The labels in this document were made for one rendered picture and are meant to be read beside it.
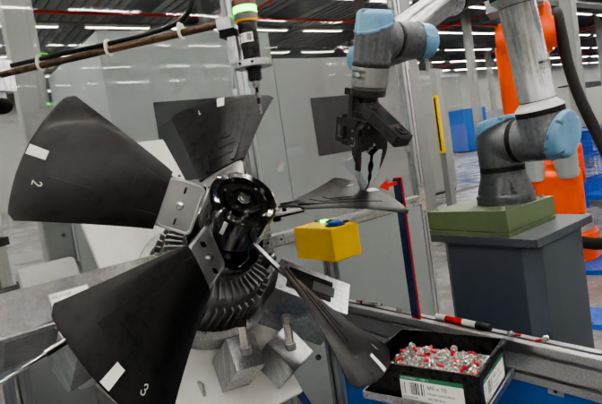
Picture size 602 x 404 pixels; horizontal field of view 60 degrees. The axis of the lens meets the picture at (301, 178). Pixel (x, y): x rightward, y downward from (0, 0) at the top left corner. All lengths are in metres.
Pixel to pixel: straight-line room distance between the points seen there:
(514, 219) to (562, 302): 0.24
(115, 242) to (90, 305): 0.41
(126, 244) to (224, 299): 0.27
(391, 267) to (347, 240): 0.88
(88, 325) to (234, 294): 0.32
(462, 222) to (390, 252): 0.85
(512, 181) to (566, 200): 3.23
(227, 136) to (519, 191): 0.78
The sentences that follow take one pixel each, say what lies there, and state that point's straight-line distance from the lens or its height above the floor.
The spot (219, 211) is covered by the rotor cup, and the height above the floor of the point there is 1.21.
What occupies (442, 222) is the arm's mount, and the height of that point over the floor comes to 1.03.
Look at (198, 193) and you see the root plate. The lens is 0.92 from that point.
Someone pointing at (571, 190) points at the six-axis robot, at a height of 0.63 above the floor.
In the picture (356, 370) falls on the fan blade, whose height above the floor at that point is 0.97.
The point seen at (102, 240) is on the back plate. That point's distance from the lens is 1.12.
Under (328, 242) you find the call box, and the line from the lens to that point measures 1.37.
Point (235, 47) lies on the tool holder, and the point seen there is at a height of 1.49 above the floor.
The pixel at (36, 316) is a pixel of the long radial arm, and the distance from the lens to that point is 0.90.
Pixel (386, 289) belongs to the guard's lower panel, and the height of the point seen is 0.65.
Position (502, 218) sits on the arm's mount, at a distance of 1.37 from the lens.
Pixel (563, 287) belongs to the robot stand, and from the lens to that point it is 1.49.
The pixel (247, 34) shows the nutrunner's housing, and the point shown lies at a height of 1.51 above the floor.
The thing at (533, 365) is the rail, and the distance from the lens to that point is 1.14.
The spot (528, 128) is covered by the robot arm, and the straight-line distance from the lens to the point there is 1.38.
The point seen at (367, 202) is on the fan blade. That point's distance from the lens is 1.03.
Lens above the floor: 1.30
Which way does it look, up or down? 4 degrees down
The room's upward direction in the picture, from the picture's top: 8 degrees counter-clockwise
